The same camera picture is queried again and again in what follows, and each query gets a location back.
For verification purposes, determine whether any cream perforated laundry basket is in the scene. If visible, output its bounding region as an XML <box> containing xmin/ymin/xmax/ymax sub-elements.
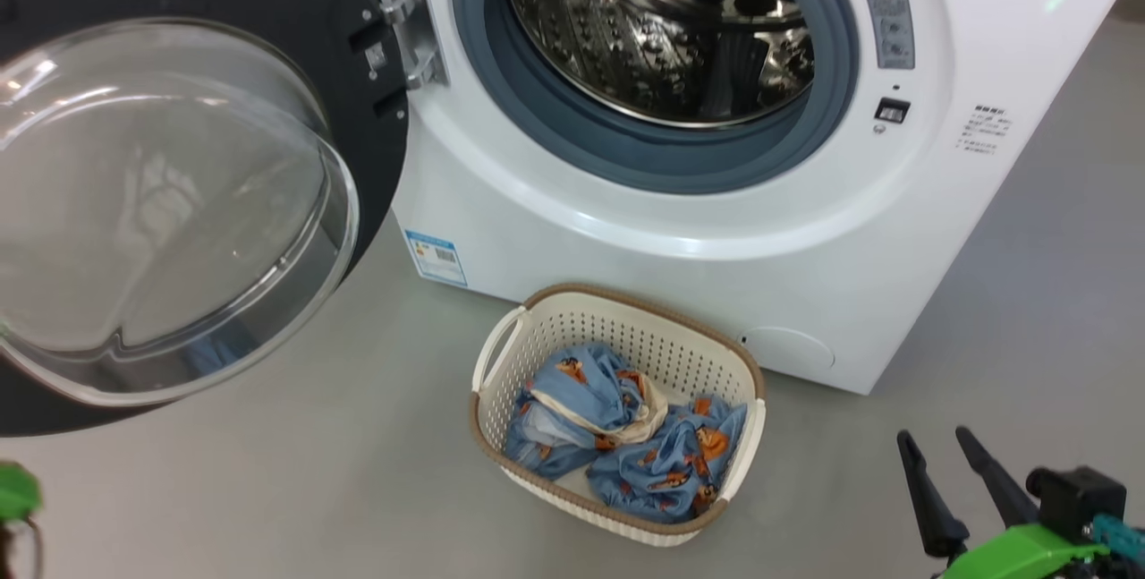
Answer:
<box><xmin>469</xmin><ymin>283</ymin><xmax>768</xmax><ymax>548</ymax></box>

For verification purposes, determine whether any silver metal door hinge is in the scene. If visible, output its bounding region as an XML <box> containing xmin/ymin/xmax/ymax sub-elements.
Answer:
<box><xmin>386</xmin><ymin>0</ymin><xmax>450</xmax><ymax>89</ymax></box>

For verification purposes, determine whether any stainless steel washing machine drum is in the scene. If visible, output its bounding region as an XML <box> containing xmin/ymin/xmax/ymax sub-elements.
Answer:
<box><xmin>501</xmin><ymin>0</ymin><xmax>817</xmax><ymax>130</ymax></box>

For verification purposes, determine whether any blue energy label sticker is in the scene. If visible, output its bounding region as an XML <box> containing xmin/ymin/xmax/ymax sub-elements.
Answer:
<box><xmin>403</xmin><ymin>229</ymin><xmax>468</xmax><ymax>287</ymax></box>

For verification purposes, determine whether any white front-load washing machine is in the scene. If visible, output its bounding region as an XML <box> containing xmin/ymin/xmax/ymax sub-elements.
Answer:
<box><xmin>331</xmin><ymin>0</ymin><xmax>1145</xmax><ymax>396</ymax></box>

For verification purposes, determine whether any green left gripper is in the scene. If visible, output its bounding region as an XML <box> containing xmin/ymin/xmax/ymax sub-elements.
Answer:
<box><xmin>0</xmin><ymin>463</ymin><xmax>42</xmax><ymax>524</ymax></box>

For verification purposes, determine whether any round white filter cover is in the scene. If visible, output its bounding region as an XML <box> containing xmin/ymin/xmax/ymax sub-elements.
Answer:
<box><xmin>741</xmin><ymin>326</ymin><xmax>836</xmax><ymax>380</ymax></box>

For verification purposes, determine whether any grey rubber door gasket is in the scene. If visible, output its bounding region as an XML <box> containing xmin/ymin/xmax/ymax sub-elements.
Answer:
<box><xmin>450</xmin><ymin>0</ymin><xmax>861</xmax><ymax>196</ymax></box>

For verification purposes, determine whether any blue garment with cream lining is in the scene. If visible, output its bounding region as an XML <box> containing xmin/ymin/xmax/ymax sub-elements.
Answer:
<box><xmin>504</xmin><ymin>343</ymin><xmax>669</xmax><ymax>481</ymax></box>

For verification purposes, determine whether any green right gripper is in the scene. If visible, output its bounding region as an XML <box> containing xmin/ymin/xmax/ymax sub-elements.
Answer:
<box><xmin>897</xmin><ymin>426</ymin><xmax>1111</xmax><ymax>579</ymax></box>

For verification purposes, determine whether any black cable with teal plug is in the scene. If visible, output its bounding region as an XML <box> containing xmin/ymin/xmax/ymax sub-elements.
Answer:
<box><xmin>1087</xmin><ymin>514</ymin><xmax>1145</xmax><ymax>564</ymax></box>

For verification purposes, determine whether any blue garment with orange print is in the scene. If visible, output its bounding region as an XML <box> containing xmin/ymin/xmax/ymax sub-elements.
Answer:
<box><xmin>586</xmin><ymin>396</ymin><xmax>748</xmax><ymax>524</ymax></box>

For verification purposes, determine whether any grey warning sticker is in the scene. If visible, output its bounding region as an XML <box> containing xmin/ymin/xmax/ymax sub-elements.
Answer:
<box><xmin>861</xmin><ymin>0</ymin><xmax>916</xmax><ymax>71</ymax></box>

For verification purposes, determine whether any black round glass washer door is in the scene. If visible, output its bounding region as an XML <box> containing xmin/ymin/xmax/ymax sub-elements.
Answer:
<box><xmin>0</xmin><ymin>0</ymin><xmax>411</xmax><ymax>438</ymax></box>

